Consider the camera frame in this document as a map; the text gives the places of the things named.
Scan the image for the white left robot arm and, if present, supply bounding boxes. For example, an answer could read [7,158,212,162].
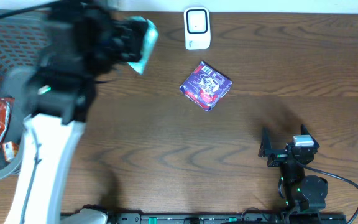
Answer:
[6,17,158,223]

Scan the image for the white barcode scanner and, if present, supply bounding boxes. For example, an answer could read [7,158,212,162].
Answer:
[183,7,211,50]

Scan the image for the purple pink pad package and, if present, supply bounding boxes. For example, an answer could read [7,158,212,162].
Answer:
[180,61,232,111]

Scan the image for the teal wipes packet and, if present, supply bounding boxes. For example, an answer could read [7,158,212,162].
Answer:
[128,16,158,75]

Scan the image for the small orange snack packet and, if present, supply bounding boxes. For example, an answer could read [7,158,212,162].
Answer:
[2,141,19,162]

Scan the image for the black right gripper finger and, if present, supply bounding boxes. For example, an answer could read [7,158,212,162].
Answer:
[258,128,272,157]
[300,124,319,148]

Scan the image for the grey plastic basket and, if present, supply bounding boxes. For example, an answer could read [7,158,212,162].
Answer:
[0,12,48,144]

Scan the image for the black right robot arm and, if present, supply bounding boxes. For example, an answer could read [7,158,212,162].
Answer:
[258,124,328,223]

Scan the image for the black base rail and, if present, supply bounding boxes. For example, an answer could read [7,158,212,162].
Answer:
[60,205,347,224]

